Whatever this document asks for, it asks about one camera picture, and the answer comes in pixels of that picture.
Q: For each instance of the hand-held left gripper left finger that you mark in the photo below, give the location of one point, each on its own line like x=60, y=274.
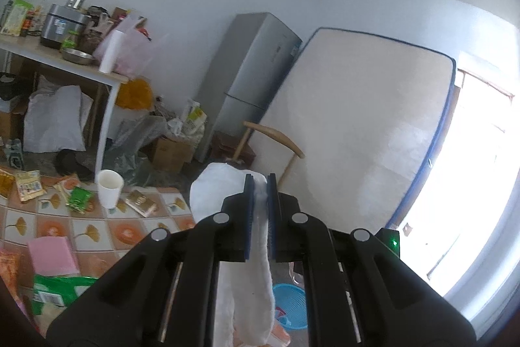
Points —
x=248, y=217

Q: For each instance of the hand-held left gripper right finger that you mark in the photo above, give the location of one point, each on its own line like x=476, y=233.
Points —
x=271, y=217

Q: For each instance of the white fluffy towel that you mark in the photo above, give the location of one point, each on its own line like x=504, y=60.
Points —
x=211, y=192

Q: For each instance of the blue plastic basket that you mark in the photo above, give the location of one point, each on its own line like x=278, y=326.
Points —
x=290, y=302

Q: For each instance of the green snack bag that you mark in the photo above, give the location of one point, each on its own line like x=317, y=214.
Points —
x=61, y=290

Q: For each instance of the dark wooden stool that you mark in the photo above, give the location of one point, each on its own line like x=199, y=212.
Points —
x=231, y=152

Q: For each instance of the wooden chair black seat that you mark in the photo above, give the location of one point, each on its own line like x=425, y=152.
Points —
x=272, y=133

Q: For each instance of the cardboard box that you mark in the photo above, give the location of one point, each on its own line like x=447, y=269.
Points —
x=172, y=156

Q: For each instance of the small brown packet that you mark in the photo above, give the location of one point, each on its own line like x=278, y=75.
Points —
x=141, y=204

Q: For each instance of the white green plastic bag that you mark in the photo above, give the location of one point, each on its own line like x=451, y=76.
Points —
x=191, y=119

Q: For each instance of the blue edged mattress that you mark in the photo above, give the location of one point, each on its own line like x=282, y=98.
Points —
x=365, y=127

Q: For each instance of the tile patterned tablecloth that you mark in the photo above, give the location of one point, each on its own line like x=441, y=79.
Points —
x=122, y=229

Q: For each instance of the crumpled clear plastic sheet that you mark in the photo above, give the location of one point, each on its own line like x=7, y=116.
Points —
x=136, y=143

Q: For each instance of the silver refrigerator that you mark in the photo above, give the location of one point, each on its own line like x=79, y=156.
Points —
x=248, y=78

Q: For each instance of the white paper cup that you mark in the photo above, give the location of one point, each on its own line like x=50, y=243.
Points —
x=109, y=190

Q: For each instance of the yellow plastic bag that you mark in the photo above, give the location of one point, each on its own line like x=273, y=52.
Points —
x=136, y=95

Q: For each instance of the small green packet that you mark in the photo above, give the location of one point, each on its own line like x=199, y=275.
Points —
x=79, y=200

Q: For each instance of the black floor item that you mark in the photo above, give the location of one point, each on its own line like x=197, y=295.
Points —
x=75, y=164

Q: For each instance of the pink sponge cloth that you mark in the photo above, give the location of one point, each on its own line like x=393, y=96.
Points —
x=53, y=255

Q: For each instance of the pink plastic bag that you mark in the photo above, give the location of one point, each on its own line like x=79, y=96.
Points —
x=136, y=46

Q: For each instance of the paper towel roll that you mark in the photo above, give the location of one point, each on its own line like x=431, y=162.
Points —
x=112, y=50

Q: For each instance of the white sack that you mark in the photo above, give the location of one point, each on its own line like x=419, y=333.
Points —
x=57, y=119

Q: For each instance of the yellow snack packet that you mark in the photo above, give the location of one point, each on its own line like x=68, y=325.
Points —
x=29, y=186

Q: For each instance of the metal bowl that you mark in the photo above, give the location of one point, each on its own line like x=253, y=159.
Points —
x=77, y=56

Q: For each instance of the orange snack bag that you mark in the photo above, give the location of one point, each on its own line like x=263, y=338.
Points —
x=9, y=274

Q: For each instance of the white side table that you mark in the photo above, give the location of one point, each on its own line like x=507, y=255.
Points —
x=48, y=58

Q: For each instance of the silver rice cooker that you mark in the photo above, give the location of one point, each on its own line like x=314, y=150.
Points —
x=61, y=26

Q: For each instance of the black bag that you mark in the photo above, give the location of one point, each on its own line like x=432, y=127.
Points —
x=10, y=87

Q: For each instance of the clear bottle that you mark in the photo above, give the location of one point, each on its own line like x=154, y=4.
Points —
x=42, y=15

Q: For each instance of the dark sauce bottle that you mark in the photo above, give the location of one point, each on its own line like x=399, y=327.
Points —
x=27, y=26

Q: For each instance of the green food packet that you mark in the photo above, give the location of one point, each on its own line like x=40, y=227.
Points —
x=16, y=17

